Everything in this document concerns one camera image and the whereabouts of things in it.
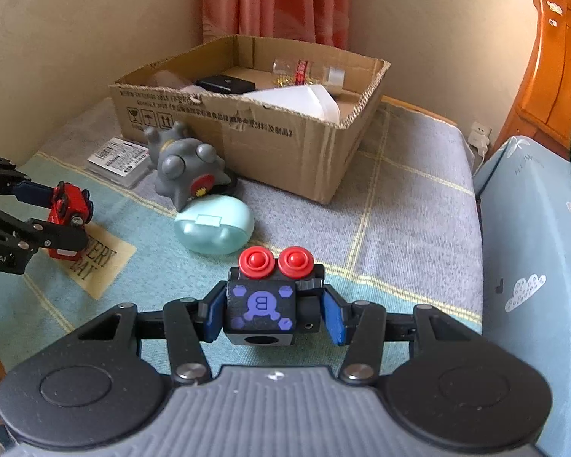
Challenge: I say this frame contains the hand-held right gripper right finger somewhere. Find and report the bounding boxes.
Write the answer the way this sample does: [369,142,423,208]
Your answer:
[321,284,463,385]

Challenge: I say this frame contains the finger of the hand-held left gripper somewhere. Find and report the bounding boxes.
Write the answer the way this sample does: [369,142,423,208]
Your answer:
[0,151,62,209]
[0,200,89,251]

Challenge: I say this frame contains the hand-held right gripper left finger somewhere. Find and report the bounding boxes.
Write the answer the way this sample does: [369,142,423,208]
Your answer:
[78,282,229,386]

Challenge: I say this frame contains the red toy train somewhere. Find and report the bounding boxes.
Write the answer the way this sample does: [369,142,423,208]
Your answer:
[46,181,94,260]

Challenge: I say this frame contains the black toy block red buttons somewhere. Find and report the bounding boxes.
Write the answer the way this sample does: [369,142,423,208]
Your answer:
[223,246,327,347]

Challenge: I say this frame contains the brown cardboard box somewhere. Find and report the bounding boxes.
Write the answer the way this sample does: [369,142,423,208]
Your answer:
[108,34,392,204]

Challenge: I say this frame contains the white plastic box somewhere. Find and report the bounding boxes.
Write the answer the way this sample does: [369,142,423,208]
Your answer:
[247,83,341,127]

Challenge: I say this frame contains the clear bottle of yellow capsules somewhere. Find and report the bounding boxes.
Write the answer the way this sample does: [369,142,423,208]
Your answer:
[272,57,346,93]

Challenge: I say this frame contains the mint egg-shaped case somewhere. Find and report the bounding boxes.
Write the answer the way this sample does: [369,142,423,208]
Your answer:
[174,193,255,254]

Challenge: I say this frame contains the white labelled packet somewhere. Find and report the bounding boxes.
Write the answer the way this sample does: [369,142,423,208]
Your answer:
[86,137,153,189]

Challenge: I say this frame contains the checked printed blanket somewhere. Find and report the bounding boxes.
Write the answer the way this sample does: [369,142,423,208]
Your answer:
[0,97,485,377]

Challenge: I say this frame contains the grey rubber toy figure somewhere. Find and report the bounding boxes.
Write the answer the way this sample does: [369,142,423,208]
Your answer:
[143,121,239,210]

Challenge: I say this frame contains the blue patterned bed sheet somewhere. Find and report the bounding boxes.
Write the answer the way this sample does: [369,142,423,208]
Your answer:
[473,136,571,457]

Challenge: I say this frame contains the white power plug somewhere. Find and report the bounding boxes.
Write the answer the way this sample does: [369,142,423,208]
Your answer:
[471,134,491,172]

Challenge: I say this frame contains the pink patterned curtain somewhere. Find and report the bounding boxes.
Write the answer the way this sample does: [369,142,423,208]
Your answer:
[201,0,353,51]

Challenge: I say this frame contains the wooden bed headboard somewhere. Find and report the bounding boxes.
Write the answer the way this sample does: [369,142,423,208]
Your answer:
[492,0,571,163]

